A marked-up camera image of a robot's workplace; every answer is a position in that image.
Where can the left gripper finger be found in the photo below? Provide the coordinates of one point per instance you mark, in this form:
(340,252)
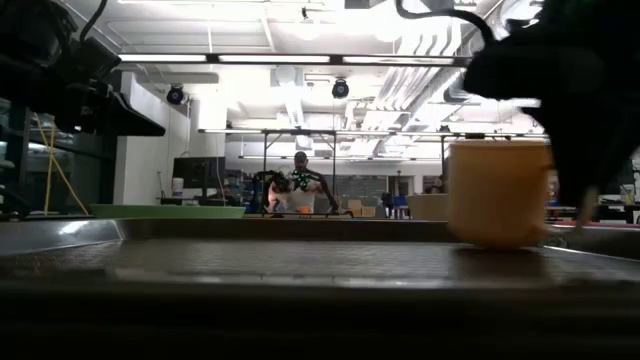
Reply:
(130,122)

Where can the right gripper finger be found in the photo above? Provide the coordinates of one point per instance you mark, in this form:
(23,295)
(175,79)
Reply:
(585,150)

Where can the green plate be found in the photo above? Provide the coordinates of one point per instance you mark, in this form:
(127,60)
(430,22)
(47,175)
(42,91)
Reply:
(165,211)

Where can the orange cup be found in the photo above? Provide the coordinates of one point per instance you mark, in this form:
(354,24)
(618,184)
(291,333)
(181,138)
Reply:
(495,195)

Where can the black background robot arm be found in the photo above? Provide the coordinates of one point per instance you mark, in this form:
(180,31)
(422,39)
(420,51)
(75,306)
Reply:
(277,182)
(305,180)

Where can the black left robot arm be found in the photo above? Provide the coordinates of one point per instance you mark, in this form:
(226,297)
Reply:
(30,45)

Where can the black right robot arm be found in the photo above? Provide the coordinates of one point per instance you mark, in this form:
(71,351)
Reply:
(590,15)

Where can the dark brown plastic tray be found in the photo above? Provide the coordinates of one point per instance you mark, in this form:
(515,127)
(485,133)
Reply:
(250,260)

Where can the round black hanging reel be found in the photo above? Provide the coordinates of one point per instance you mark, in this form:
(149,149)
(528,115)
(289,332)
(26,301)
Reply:
(340,88)
(175,95)

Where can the white jug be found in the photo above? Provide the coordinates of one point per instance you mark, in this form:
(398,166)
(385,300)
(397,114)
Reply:
(177,187)

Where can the black background monitor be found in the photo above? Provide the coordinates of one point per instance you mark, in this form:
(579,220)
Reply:
(197,172)

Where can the background desk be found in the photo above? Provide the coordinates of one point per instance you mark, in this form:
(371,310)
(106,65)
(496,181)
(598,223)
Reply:
(190,200)

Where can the black bar with light strips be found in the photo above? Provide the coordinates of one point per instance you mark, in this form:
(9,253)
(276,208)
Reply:
(275,58)

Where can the blue chair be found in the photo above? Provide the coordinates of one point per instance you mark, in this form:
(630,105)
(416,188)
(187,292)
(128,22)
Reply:
(400,202)

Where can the cardboard box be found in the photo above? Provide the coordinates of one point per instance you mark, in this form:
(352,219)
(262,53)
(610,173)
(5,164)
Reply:
(355,207)
(368,212)

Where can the black background station frame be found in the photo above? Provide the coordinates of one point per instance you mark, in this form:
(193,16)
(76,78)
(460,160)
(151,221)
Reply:
(300,132)

